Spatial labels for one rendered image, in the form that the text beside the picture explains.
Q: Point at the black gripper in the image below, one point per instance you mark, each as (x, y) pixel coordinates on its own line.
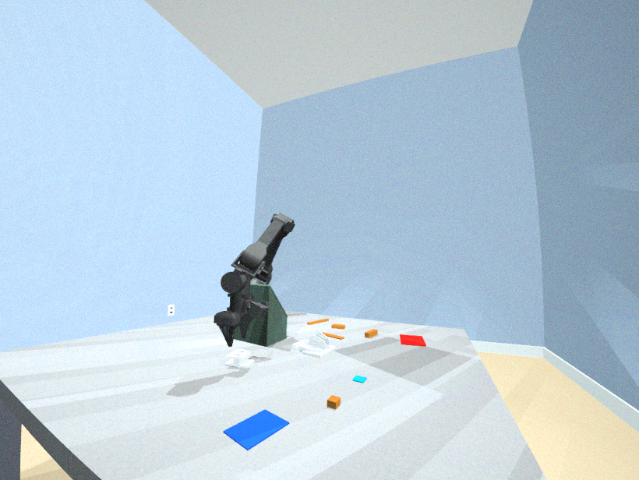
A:
(233, 317)

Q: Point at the red flat rectangular plate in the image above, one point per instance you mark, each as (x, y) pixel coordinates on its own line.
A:
(412, 340)

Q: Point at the blue flat plate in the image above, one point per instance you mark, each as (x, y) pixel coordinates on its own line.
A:
(255, 429)

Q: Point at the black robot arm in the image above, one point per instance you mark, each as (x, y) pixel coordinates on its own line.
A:
(255, 263)

